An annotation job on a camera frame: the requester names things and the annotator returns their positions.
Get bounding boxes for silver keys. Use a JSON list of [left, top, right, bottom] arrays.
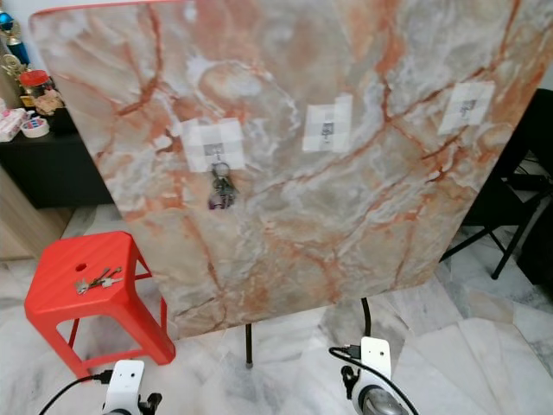
[[74, 265, 125, 296]]

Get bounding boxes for red plastic stool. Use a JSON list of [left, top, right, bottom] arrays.
[[24, 231, 177, 380]]

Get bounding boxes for marble pattern table top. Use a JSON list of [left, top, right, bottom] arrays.
[[28, 0, 553, 340]]

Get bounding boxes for dark key bunch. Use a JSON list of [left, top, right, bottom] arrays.
[[207, 162, 239, 212]]

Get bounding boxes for black low cabinet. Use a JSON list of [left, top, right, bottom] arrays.
[[0, 128, 115, 210]]

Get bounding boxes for black folding stand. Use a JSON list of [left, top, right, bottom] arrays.
[[440, 86, 553, 289]]

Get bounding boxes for white tape roll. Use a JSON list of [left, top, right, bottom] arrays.
[[21, 118, 51, 140]]

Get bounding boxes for pink tissue pack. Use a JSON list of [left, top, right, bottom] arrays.
[[0, 107, 26, 143]]

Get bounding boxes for red lidded jar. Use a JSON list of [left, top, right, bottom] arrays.
[[18, 68, 51, 110]]

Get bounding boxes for gold and blue trophy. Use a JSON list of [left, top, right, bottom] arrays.
[[0, 9, 32, 72]]

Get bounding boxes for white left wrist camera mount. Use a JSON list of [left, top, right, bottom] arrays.
[[103, 360, 145, 415]]

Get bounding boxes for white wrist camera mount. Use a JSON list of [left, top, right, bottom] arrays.
[[358, 336, 393, 390], [103, 360, 145, 415]]

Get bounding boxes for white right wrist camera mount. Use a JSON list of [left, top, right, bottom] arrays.
[[358, 336, 393, 390]]

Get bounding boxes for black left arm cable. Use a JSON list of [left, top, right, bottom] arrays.
[[41, 369, 115, 415]]

